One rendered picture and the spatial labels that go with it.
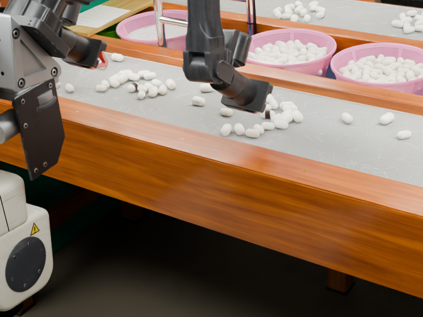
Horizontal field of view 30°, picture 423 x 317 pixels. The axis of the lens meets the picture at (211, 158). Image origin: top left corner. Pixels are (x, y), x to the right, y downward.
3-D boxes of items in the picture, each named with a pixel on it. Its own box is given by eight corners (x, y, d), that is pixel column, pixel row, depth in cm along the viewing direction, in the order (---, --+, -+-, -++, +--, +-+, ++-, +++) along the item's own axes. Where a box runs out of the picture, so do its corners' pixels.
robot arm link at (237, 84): (203, 87, 157) (227, 90, 154) (211, 55, 158) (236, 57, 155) (219, 97, 163) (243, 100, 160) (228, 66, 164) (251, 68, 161)
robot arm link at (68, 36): (36, 43, 175) (55, 45, 172) (44, 14, 176) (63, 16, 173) (56, 54, 181) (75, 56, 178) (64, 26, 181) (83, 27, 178)
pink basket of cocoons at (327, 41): (331, 99, 206) (331, 65, 201) (231, 96, 212) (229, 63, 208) (340, 60, 228) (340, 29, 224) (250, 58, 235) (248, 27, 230)
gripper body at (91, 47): (74, 37, 188) (54, 26, 182) (106, 43, 182) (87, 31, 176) (65, 63, 187) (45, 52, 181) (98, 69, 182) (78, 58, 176)
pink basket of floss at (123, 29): (211, 64, 233) (209, 33, 228) (121, 75, 231) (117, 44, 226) (200, 33, 256) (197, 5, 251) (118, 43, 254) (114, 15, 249)
